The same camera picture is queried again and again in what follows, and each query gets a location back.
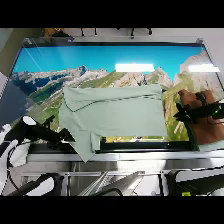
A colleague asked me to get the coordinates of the black cable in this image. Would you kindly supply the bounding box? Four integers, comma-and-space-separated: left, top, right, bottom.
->
4, 143, 23, 194

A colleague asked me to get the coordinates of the brown garment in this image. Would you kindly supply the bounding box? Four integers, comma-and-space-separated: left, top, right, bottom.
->
177, 88, 224, 146

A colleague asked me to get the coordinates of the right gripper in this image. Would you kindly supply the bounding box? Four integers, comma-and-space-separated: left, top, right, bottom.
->
180, 105, 198, 124

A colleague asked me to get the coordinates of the silver frame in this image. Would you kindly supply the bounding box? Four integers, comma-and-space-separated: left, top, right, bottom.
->
19, 142, 224, 197

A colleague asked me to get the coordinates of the pale green shirt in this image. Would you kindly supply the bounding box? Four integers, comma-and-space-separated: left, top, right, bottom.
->
58, 83, 169, 164

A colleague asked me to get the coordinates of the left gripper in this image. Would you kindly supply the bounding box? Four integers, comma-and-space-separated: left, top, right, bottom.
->
53, 128, 76, 149

